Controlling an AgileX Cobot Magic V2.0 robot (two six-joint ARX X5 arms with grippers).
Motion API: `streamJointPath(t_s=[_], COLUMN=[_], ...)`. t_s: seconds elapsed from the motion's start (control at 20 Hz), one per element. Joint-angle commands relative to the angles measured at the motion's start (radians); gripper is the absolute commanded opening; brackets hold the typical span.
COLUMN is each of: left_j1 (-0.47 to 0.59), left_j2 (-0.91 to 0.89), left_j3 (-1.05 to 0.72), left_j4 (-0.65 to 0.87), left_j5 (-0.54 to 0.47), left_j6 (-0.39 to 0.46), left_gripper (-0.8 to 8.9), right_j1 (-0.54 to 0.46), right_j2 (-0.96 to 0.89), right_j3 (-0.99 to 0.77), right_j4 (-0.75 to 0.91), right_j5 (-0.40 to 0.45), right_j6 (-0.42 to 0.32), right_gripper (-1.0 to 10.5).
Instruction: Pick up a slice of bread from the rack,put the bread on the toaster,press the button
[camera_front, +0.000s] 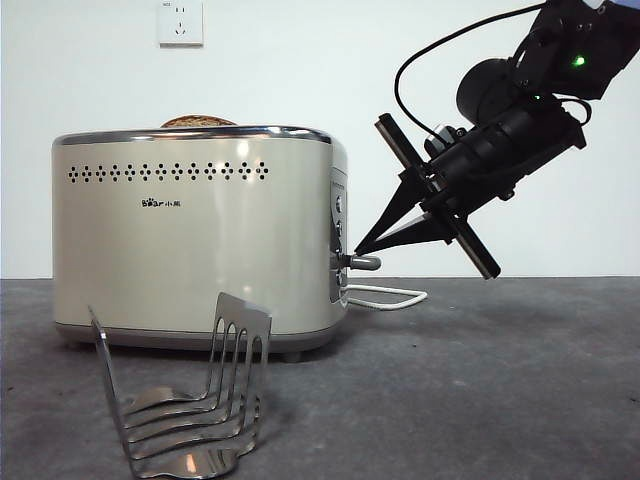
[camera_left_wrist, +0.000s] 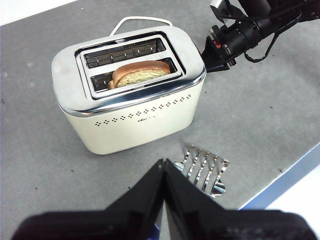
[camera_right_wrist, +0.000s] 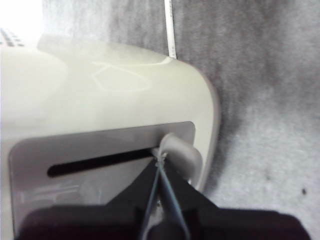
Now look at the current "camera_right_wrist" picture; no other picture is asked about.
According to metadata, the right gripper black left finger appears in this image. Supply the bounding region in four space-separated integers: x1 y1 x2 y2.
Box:
14 159 161 240

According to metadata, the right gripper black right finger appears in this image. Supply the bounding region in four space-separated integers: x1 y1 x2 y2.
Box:
161 161 311 240

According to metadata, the grey toaster lever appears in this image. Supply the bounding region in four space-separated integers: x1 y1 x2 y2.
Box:
152 132 202 181

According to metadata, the cream two-slot toaster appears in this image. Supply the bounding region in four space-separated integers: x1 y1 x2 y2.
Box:
0 27 222 240

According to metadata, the white power cable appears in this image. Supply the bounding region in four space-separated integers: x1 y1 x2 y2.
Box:
163 0 177 59

